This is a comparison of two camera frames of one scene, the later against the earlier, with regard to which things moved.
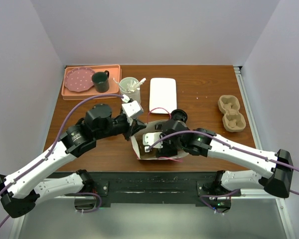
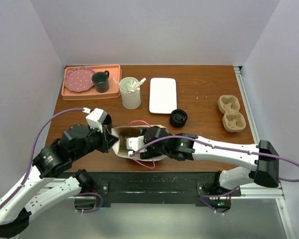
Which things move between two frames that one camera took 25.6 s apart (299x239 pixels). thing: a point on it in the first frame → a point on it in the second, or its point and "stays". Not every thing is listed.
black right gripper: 166,151 → 148,153
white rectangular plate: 163,93 stays
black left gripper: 134,128 → 108,140
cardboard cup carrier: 233,121 stays
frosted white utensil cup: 130,86 stays
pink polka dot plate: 79,79 stays
